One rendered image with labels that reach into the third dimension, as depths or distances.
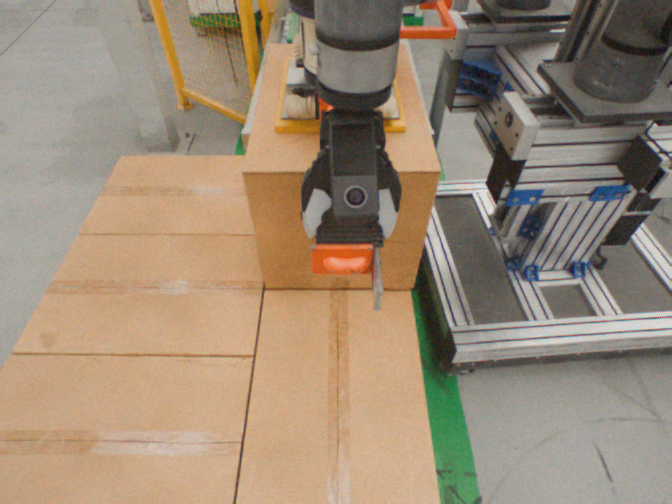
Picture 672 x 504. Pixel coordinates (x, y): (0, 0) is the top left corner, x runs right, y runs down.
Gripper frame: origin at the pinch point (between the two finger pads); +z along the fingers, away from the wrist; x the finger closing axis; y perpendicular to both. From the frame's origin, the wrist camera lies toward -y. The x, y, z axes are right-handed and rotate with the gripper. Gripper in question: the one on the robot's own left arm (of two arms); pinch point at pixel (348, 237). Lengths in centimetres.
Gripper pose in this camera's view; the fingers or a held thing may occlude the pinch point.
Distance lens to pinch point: 54.1
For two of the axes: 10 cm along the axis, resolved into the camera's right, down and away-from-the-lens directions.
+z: 0.0, 6.6, 7.5
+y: 0.0, -7.5, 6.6
